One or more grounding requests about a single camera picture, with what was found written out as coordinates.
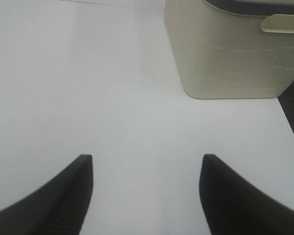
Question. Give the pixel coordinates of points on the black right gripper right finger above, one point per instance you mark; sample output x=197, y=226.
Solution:
x=233, y=206

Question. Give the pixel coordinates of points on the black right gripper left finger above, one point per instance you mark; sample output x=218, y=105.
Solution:
x=58, y=207

